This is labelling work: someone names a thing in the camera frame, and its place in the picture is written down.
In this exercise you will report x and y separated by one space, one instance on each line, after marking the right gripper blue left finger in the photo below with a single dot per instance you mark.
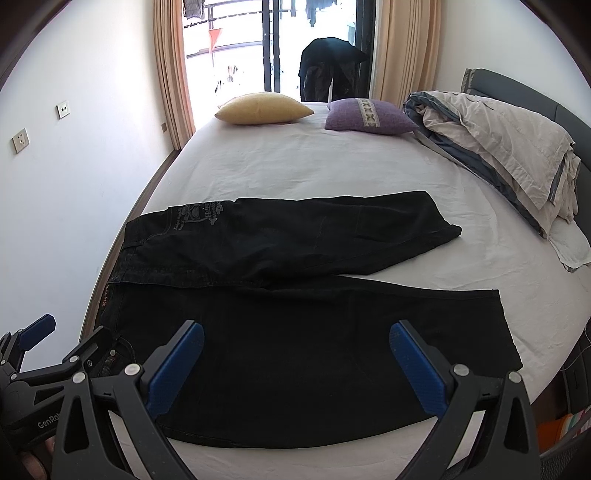
86 446

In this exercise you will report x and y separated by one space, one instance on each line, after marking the purple patterned pillow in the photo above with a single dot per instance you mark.
368 116

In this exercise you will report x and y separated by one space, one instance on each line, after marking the dark grey headboard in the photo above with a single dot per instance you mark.
490 84

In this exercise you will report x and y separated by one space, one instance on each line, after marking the white bed mattress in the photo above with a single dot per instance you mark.
545 306

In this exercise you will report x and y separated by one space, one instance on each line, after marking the right beige curtain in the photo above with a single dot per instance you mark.
407 46

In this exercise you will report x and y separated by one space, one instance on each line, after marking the beige curtain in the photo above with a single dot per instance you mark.
171 70
407 46

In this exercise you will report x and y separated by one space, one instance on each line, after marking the left beige curtain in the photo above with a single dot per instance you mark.
171 70

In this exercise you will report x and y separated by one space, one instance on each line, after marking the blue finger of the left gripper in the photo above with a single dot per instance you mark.
36 332

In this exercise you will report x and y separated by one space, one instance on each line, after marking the left hand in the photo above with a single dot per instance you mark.
38 462

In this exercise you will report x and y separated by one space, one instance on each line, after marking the yellow pillow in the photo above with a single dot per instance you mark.
262 108

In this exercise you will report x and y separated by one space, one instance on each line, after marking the beige grey folded duvet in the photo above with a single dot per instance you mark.
525 156

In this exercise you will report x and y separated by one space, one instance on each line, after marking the black jeans pants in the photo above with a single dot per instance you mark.
296 328

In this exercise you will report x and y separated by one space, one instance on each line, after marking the white pillow under duvet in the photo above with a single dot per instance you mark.
570 244

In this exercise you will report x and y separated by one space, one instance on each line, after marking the white wall socket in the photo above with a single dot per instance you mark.
20 141

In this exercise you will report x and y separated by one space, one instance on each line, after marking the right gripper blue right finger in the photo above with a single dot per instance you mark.
485 427

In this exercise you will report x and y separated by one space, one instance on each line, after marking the black window door frame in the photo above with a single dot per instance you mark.
289 26

